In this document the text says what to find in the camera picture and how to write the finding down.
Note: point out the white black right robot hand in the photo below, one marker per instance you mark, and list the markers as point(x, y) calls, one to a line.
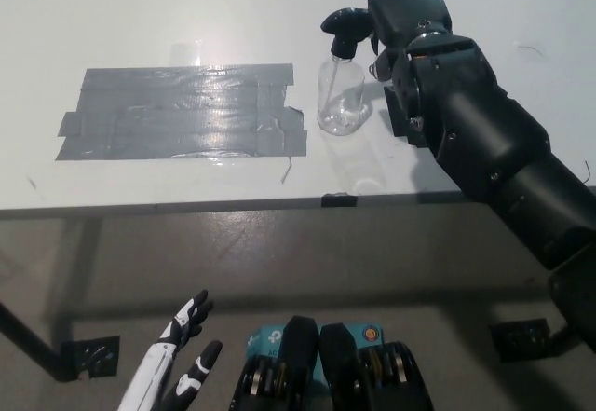
point(407, 8)

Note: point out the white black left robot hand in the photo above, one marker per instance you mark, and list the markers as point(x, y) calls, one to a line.
point(153, 374)

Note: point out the black spray trigger lid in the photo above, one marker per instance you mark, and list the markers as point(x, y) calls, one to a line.
point(344, 24)

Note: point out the clear plastic bottle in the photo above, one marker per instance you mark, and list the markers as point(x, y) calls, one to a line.
point(340, 99)

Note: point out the black tape square patch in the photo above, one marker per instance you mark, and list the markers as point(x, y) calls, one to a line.
point(396, 113)

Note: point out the teal box with logo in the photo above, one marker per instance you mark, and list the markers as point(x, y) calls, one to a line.
point(267, 336)

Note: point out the thin dark hair strand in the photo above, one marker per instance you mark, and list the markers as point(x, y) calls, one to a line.
point(531, 47)

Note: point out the black metal table leg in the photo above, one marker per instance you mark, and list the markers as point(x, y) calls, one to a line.
point(559, 335)
point(28, 336)

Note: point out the grey duct tape patch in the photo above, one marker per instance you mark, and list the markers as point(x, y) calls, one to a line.
point(181, 113)

